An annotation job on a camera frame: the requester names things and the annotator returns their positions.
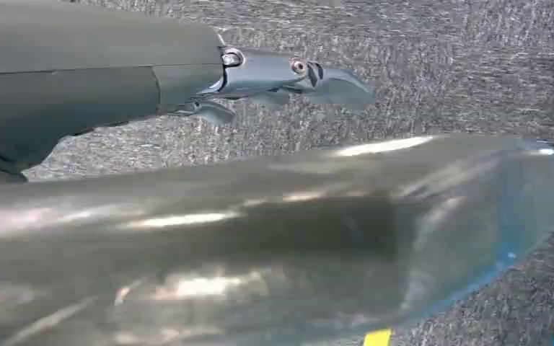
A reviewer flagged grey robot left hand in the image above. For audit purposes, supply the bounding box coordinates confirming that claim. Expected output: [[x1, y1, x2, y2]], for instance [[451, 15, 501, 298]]
[[0, 0, 554, 346]]

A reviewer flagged yellow floor tape strip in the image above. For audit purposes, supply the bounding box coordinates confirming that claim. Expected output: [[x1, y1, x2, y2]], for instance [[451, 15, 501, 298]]
[[363, 329, 394, 346]]

